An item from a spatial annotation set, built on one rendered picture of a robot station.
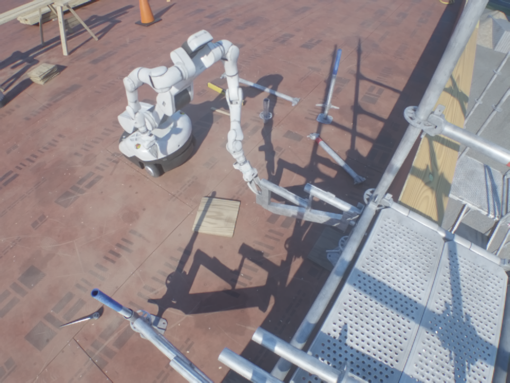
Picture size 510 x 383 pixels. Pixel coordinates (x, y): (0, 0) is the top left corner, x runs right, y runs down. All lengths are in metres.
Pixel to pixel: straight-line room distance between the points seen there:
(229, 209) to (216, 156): 0.59
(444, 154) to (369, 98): 1.74
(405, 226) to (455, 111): 1.27
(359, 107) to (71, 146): 3.10
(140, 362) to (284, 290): 0.99
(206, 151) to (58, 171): 1.45
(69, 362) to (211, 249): 1.17
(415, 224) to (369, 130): 1.77
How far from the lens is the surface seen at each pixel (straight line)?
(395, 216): 1.38
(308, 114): 3.02
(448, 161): 1.91
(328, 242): 2.05
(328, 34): 5.03
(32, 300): 2.42
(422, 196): 1.61
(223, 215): 2.11
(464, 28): 0.96
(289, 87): 3.41
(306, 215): 1.77
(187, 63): 1.48
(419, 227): 1.40
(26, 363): 2.31
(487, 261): 1.52
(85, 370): 2.07
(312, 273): 1.95
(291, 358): 0.97
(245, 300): 1.86
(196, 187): 2.32
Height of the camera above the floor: 1.80
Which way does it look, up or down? 53 degrees down
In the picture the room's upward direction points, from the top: straight up
